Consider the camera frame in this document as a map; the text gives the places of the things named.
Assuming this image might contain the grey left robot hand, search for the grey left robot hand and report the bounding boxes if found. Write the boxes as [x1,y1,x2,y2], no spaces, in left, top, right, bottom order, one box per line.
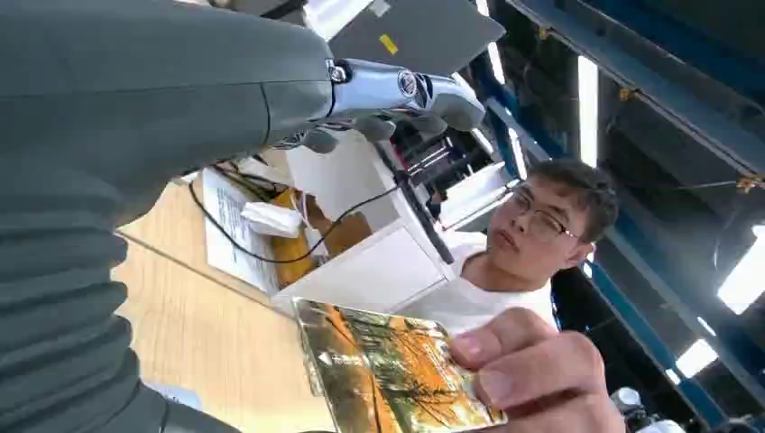
[0,0,486,433]

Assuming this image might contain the person's hand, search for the person's hand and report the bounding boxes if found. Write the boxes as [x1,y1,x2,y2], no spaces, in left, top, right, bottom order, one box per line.
[447,307,627,433]

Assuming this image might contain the glossy orange picture card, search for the glossy orange picture card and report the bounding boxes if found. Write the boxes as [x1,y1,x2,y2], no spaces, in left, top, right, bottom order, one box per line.
[291,297,509,433]

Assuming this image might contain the white and black device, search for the white and black device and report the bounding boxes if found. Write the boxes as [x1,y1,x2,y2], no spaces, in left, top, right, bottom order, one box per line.
[609,386,687,433]

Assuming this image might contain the blue steel beam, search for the blue steel beam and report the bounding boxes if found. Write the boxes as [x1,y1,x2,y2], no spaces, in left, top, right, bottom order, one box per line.
[585,261,732,430]
[506,0,765,176]

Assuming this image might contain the person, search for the person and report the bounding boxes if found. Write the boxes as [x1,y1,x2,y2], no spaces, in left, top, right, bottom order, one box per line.
[396,157,621,337]

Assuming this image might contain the person's glasses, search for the person's glasses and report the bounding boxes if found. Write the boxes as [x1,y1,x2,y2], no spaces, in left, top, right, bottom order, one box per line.
[509,187,581,244]

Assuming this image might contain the ceiling light panel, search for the ceiling light panel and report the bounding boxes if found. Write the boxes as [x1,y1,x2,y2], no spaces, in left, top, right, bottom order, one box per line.
[716,224,765,316]
[665,337,720,385]
[576,55,600,169]

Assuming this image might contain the white printed paper sheet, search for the white printed paper sheet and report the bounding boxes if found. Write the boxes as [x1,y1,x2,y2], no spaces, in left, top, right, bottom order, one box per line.
[201,167,282,299]

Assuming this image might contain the white box machine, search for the white box machine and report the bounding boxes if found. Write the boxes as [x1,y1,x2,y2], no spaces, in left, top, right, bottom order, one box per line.
[270,122,522,317]

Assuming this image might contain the grey panel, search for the grey panel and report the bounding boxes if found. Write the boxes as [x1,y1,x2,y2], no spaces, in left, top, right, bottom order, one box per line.
[303,0,507,77]

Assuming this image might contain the pale paper sheet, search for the pale paper sheet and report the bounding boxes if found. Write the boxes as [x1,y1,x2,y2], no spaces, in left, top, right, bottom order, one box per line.
[143,381,205,413]

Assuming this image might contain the black cable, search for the black cable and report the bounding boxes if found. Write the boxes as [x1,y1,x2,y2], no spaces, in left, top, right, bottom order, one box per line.
[187,179,402,266]

